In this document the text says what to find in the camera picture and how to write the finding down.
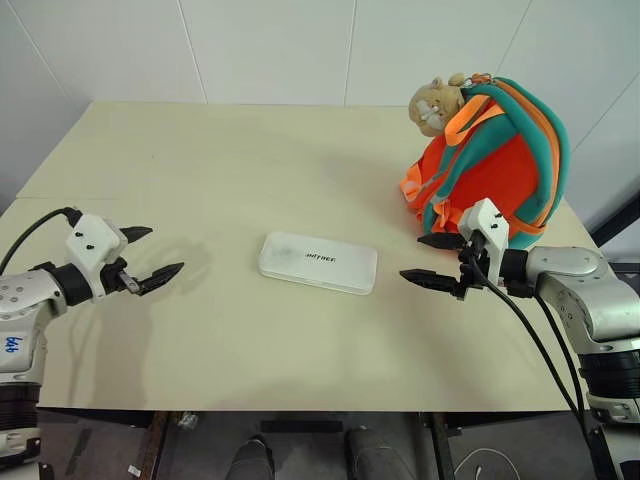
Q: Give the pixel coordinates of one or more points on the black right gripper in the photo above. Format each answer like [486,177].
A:
[472,272]

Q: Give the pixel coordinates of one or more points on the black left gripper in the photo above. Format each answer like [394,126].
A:
[116,280]

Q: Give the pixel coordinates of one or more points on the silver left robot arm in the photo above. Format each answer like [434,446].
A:
[20,295]

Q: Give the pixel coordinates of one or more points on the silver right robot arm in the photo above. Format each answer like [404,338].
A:
[580,285]

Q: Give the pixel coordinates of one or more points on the orange and teal backpack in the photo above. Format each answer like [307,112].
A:
[495,165]

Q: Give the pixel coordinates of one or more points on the white rectangular case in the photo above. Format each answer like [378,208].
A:
[317,262]

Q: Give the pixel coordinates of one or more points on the beige plush toy pendant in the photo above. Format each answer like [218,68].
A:
[432,107]

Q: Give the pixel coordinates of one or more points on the rusty metal table leg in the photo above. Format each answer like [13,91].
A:
[440,445]
[150,445]

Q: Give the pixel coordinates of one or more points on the dark grey rounded shape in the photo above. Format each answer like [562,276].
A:
[252,460]

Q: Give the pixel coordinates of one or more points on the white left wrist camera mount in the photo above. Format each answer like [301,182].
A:
[92,237]

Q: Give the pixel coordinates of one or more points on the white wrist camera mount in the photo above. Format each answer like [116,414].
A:
[487,220]
[92,237]

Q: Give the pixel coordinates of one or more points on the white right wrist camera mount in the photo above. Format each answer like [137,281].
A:
[487,220]

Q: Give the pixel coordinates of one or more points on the black frame beside table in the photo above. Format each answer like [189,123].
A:
[617,235]

